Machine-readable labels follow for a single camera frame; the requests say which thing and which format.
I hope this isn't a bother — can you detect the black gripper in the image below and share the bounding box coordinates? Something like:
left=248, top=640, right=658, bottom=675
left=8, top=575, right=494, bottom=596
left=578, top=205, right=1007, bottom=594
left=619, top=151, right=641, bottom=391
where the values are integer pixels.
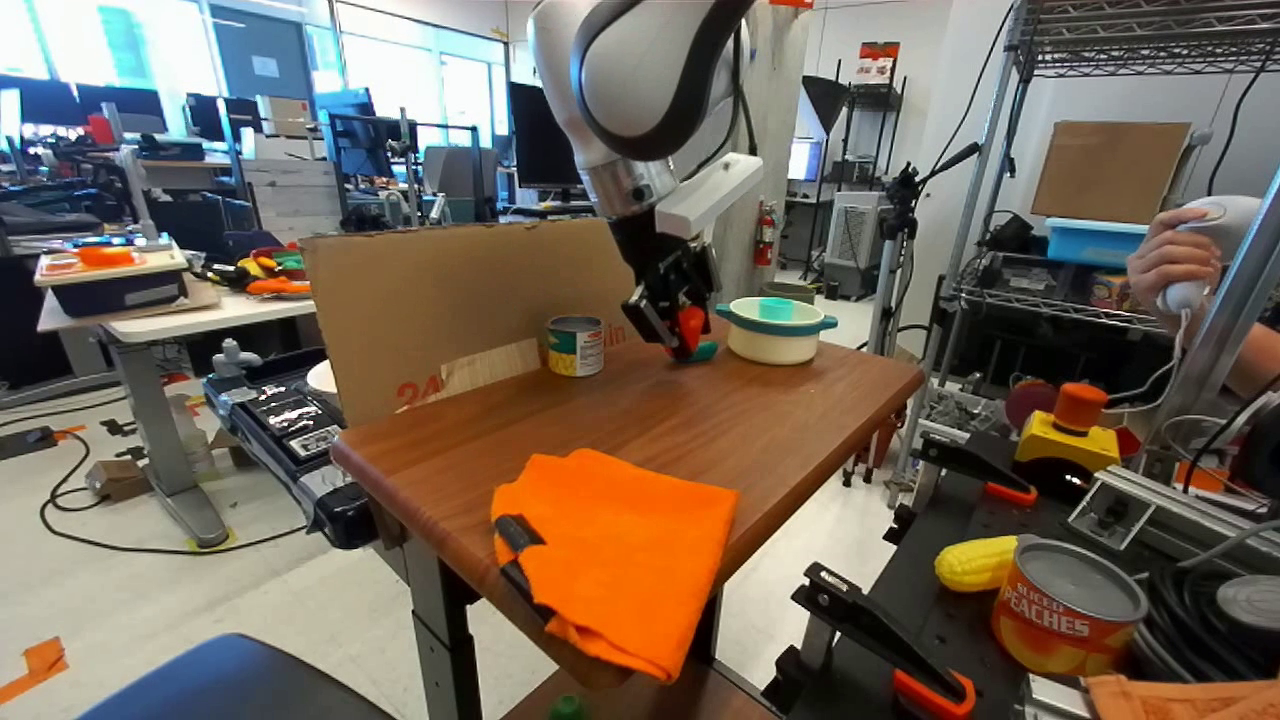
left=613, top=208, right=718, bottom=366

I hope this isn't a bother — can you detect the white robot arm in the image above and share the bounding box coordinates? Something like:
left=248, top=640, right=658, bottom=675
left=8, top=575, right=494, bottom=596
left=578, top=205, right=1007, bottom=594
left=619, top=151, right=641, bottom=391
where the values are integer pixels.
left=529, top=0, right=765, bottom=366

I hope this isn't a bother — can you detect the green toy object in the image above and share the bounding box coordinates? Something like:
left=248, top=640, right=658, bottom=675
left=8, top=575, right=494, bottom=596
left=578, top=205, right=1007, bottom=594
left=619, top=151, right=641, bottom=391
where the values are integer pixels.
left=692, top=340, right=722, bottom=366

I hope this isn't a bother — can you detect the grey side desk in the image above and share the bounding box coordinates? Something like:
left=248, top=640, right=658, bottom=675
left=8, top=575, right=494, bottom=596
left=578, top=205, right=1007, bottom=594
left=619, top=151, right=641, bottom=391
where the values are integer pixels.
left=35, top=288, right=315, bottom=550

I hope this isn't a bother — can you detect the person's hand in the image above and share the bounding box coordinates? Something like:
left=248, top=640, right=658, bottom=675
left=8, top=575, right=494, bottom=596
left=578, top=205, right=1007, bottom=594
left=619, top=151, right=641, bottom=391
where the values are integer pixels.
left=1127, top=208, right=1226, bottom=308

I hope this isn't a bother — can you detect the small tin can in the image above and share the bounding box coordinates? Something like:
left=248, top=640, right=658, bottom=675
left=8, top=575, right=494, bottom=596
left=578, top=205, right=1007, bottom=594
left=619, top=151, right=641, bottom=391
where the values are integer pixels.
left=543, top=317, right=605, bottom=381

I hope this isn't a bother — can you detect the white pot with teal lid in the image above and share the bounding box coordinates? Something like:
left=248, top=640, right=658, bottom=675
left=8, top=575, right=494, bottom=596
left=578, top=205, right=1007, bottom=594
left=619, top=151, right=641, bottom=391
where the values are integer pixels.
left=718, top=296, right=837, bottom=370

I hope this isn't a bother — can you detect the red fire extinguisher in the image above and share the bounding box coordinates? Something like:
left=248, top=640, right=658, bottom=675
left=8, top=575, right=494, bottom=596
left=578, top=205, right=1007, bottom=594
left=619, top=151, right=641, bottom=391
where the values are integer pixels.
left=753, top=199, right=775, bottom=267

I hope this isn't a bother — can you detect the black computer monitor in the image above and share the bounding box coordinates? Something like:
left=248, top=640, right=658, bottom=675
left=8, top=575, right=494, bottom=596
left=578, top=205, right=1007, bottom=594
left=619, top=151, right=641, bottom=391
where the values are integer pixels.
left=510, top=84, right=578, bottom=187

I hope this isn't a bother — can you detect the orange cloth bag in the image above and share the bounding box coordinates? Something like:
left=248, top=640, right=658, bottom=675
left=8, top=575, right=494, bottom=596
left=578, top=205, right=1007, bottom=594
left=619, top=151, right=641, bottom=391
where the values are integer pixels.
left=488, top=449, right=740, bottom=686

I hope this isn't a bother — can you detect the cardboard sheet backdrop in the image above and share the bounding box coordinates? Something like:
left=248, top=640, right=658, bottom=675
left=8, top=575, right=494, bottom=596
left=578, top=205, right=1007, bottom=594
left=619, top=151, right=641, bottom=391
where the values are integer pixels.
left=304, top=222, right=631, bottom=424

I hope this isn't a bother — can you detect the black orange clamp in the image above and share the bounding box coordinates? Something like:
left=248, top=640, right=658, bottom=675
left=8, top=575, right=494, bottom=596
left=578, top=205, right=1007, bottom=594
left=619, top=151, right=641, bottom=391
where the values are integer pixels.
left=794, top=559, right=980, bottom=720

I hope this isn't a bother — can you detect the black power strip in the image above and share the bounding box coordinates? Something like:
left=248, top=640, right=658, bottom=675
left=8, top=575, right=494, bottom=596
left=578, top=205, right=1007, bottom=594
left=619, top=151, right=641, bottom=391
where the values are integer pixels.
left=204, top=376, right=375, bottom=550

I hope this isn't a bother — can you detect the yellow toy corn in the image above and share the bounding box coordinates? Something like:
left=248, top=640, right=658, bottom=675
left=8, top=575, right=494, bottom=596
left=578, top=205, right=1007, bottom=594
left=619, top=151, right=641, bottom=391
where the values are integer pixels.
left=933, top=536, right=1017, bottom=594

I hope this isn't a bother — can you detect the yellow emergency stop button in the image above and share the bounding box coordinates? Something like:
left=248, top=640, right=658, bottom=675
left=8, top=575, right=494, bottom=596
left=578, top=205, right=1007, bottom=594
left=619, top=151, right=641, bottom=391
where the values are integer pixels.
left=1012, top=381, right=1120, bottom=473

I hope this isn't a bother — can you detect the blue plastic bin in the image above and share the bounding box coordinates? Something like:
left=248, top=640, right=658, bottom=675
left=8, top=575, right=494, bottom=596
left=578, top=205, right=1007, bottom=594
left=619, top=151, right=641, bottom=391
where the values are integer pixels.
left=1050, top=217, right=1149, bottom=267

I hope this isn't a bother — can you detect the orange labelled food can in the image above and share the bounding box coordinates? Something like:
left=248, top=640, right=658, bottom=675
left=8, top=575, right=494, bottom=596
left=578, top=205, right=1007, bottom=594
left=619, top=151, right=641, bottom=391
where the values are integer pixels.
left=991, top=536, right=1149, bottom=675

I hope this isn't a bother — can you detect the blue chair seat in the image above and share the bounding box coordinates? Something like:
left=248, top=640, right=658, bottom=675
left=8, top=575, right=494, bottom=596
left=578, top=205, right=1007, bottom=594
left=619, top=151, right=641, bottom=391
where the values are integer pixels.
left=82, top=631, right=393, bottom=720

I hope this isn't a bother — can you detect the white handheld controller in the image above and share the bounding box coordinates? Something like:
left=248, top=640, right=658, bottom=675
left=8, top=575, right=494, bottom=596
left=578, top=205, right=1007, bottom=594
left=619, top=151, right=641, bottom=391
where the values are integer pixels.
left=1154, top=194, right=1269, bottom=321

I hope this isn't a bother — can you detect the cardboard panel on wall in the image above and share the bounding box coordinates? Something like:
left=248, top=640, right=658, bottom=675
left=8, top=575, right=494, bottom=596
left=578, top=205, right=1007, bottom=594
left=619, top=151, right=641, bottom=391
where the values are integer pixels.
left=1031, top=121, right=1191, bottom=224

